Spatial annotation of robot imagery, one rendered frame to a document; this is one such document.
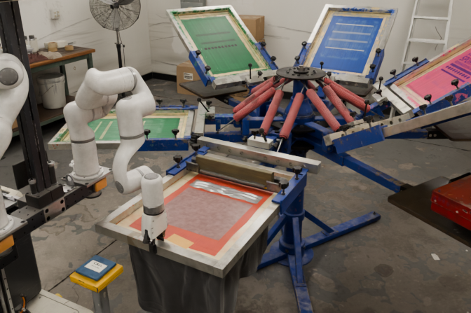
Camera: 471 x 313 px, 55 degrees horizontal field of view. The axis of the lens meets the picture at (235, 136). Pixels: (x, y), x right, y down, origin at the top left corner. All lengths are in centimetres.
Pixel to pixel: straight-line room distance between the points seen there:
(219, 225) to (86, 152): 60
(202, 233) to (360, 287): 155
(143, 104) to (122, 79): 11
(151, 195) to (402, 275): 212
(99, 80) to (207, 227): 73
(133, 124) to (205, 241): 54
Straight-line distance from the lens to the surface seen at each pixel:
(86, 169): 193
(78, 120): 184
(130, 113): 156
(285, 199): 199
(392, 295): 315
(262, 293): 302
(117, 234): 185
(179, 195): 211
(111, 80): 160
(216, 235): 183
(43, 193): 181
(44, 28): 616
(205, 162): 222
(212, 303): 189
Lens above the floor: 200
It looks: 22 degrees down
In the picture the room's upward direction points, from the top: straight up
